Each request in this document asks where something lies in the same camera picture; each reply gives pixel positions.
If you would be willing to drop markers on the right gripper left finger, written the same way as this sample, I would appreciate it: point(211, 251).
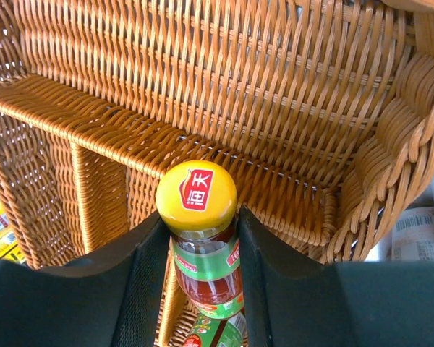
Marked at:
point(109, 297)

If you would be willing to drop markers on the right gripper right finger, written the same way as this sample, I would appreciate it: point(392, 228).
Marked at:
point(292, 300)

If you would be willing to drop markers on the white lid jar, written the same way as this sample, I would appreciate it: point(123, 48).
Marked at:
point(412, 237)

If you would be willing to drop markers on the brown wicker divided basket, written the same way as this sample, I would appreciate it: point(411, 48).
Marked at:
point(322, 112)

